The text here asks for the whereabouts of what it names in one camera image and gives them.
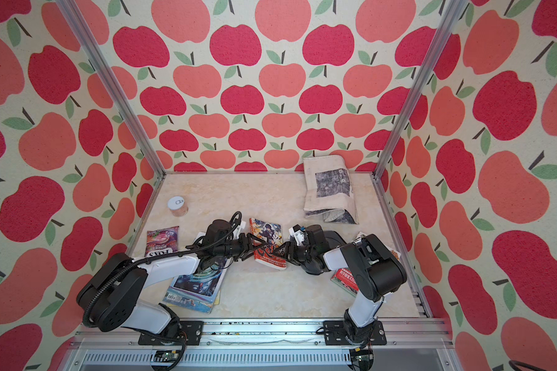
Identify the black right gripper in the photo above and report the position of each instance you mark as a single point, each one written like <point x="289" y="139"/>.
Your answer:
<point x="292" y="256"/>

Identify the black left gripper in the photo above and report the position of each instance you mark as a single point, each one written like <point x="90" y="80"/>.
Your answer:
<point x="247" y="246"/>

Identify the red green cover book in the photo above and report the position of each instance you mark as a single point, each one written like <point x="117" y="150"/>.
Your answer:
<point x="344" y="279"/>

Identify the red black manga book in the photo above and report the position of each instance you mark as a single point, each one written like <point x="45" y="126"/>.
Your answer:
<point x="272" y="235"/>

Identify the white book with blue vortex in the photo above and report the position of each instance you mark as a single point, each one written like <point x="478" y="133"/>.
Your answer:
<point x="204" y="286"/>

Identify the blue robot sunflower magazine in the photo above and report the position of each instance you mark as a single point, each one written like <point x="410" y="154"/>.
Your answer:
<point x="189" y="301"/>

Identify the grey green microfibre cloth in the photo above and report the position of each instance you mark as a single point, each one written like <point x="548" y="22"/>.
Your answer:
<point x="334" y="239"/>

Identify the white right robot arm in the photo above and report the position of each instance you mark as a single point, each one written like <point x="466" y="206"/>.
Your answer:
<point x="376" y="271"/>

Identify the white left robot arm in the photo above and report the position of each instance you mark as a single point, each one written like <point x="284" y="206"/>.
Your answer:
<point x="110" y="300"/>

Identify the clear tape roll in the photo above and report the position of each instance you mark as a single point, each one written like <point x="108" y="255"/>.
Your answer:
<point x="177" y="206"/>

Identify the purple candy bag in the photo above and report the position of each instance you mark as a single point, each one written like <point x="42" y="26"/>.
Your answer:
<point x="163" y="241"/>

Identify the cream printed canvas bag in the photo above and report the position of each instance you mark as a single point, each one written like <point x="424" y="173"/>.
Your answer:
<point x="329" y="192"/>

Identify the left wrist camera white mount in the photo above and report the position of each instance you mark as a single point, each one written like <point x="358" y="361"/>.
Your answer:
<point x="240" y="227"/>

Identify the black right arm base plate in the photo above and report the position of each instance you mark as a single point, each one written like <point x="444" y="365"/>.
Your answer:
<point x="346" y="333"/>

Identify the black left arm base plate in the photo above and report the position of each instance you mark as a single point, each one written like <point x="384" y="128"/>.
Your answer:
<point x="188" y="331"/>

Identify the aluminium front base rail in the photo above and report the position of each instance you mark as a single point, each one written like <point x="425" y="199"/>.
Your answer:
<point x="269" y="344"/>

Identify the left rear aluminium corner post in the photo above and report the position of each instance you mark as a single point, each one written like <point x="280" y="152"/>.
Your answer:
<point x="75" y="20"/>

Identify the aluminium corner post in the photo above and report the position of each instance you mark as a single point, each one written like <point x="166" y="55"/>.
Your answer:
<point x="446" y="26"/>
<point x="75" y="20"/>

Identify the right rear aluminium corner post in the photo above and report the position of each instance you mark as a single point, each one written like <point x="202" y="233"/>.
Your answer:
<point x="446" y="26"/>

